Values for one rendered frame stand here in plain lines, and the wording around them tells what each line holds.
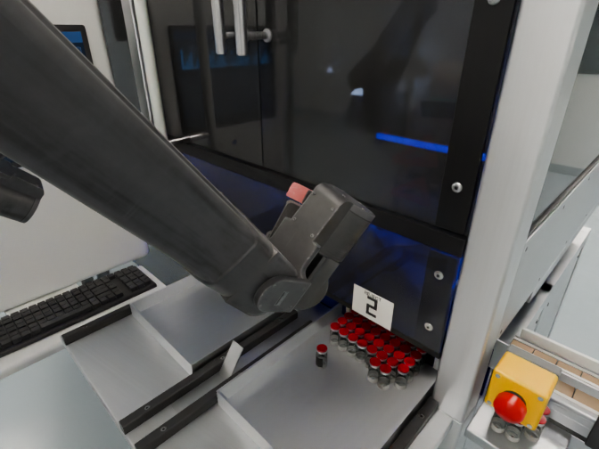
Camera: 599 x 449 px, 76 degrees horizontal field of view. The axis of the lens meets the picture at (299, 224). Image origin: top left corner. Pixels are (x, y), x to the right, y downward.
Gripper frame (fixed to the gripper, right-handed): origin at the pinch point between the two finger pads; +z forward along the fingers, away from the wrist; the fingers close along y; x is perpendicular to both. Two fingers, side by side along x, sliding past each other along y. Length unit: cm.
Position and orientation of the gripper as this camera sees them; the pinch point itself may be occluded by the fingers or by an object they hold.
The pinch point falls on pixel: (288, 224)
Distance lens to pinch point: 57.2
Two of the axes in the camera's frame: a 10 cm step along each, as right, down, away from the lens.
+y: 4.7, -8.5, -2.3
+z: -0.9, -3.1, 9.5
